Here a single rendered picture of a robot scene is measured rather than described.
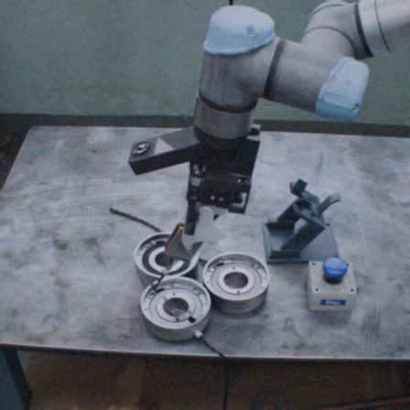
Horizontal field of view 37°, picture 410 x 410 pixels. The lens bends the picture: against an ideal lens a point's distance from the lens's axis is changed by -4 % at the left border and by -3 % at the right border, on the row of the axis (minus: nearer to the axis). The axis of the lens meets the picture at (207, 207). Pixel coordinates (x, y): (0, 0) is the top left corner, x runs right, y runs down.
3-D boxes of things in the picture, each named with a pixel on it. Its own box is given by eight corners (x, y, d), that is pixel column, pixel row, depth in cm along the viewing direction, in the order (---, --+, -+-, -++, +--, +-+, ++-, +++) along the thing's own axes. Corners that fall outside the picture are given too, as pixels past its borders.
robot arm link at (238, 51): (275, 39, 67) (200, 18, 68) (256, 122, 74) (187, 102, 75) (288, 14, 73) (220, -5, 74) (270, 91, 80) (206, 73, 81)
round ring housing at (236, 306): (280, 297, 102) (283, 280, 99) (229, 328, 97) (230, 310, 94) (241, 260, 108) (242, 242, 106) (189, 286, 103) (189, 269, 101)
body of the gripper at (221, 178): (242, 220, 86) (261, 148, 78) (179, 210, 85) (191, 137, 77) (243, 184, 92) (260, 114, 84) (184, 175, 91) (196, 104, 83)
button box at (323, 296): (308, 312, 99) (313, 291, 96) (306, 279, 105) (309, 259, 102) (359, 313, 99) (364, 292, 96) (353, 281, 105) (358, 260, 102)
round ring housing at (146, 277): (129, 256, 108) (127, 239, 106) (188, 243, 111) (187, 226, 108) (145, 301, 101) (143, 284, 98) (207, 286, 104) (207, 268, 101)
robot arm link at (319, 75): (376, 41, 75) (291, 16, 76) (369, 82, 67) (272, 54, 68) (359, 94, 80) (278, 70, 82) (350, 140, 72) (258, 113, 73)
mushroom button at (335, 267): (319, 295, 99) (324, 273, 96) (318, 275, 102) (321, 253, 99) (344, 295, 99) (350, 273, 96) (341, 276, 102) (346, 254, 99)
